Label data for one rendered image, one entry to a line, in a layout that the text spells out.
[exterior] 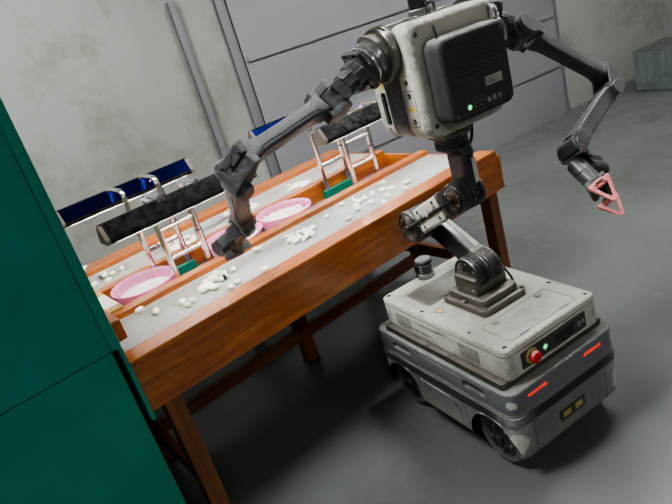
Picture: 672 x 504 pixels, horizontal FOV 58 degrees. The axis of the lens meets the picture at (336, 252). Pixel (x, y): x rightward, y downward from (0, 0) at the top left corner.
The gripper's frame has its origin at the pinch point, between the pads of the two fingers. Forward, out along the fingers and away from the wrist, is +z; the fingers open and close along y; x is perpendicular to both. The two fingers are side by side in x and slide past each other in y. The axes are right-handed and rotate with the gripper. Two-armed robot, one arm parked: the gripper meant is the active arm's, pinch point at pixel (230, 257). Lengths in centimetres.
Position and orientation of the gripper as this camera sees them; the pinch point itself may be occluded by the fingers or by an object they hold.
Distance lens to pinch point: 217.5
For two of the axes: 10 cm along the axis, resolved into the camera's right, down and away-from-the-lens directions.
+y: -7.5, 4.3, -5.1
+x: 6.0, 7.7, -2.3
